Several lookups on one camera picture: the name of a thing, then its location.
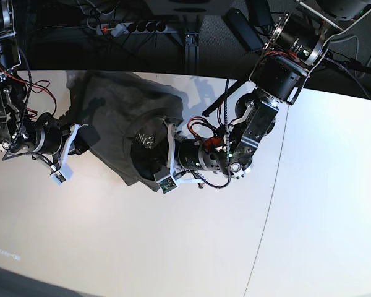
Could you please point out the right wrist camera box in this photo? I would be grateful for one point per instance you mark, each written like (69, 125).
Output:
(61, 175)

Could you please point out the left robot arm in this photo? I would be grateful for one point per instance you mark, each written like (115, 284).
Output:
(290, 50)

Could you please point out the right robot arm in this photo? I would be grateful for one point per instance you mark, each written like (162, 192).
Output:
(24, 132)

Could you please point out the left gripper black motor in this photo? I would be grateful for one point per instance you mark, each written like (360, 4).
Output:
(206, 150)

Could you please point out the black tripod stand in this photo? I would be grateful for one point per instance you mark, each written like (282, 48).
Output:
(352, 65)

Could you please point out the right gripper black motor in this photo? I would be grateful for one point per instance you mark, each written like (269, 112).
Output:
(53, 143)

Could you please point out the aluminium table frame leg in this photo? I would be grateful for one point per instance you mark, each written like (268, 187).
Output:
(187, 36)

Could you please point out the black power adapter brick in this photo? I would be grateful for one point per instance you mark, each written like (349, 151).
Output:
(246, 35)

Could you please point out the grey T-shirt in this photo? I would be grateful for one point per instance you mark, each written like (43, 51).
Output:
(128, 113)

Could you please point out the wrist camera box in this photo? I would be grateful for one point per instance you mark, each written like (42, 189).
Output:
(61, 175)
(165, 179)

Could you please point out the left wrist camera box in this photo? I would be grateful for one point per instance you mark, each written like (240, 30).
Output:
(165, 179)

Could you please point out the white power strip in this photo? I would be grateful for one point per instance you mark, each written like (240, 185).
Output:
(133, 28)

